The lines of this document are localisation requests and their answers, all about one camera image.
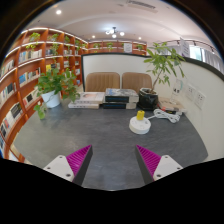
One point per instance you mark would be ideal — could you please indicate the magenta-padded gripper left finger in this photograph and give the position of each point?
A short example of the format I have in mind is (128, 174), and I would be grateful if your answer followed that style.
(60, 166)

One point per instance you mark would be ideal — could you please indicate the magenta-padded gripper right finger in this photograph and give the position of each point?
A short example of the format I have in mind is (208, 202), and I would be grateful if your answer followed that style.
(166, 165)

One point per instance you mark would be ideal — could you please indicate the round white power strip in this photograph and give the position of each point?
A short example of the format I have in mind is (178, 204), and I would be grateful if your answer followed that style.
(140, 128)

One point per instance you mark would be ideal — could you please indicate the beige and red book stack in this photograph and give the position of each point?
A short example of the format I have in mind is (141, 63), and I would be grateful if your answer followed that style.
(170, 106)

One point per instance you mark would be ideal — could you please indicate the thin white book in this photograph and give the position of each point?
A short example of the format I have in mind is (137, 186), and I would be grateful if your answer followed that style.
(83, 105)

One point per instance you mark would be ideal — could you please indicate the small tree in black pot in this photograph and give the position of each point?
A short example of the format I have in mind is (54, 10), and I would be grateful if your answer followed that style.
(148, 99)

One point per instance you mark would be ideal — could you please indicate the leafy plant in white pot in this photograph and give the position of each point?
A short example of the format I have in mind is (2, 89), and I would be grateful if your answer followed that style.
(51, 98)

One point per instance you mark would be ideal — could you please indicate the clear acrylic sign stand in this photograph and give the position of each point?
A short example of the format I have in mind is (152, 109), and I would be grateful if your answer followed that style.
(177, 90)

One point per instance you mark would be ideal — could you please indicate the white book with pink cover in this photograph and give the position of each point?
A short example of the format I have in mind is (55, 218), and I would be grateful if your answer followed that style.
(90, 97)

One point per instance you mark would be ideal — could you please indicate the tan upholstered chair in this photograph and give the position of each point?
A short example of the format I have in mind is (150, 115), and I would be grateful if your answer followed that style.
(136, 81)
(102, 82)

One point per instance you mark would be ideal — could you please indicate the orange wooden bookshelf unit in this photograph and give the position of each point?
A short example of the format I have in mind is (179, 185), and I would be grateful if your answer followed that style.
(20, 71)

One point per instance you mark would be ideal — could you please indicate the grey curtain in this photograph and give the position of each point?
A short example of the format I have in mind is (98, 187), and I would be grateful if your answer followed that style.
(213, 60)

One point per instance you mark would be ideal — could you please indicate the white and purple hanging banner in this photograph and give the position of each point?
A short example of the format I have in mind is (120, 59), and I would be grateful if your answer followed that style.
(185, 47)

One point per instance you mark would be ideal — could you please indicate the white poster on shelf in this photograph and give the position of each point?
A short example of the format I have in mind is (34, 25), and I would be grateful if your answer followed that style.
(128, 47)

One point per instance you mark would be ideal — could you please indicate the ceiling chandelier with round lamps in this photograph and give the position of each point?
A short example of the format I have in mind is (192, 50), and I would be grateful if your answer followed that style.
(114, 33)

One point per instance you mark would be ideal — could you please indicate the recessed ceiling lights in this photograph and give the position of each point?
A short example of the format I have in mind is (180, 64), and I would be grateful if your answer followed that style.
(58, 12)

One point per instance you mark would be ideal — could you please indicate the ceiling air vent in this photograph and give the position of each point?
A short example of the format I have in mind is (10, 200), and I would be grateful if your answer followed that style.
(141, 5)

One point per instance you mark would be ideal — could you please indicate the white wall outlet plate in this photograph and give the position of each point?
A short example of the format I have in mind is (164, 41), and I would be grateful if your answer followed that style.
(200, 99)
(190, 92)

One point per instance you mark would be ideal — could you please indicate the black ceiling track light rail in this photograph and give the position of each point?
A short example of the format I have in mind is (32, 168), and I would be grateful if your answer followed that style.
(193, 41)

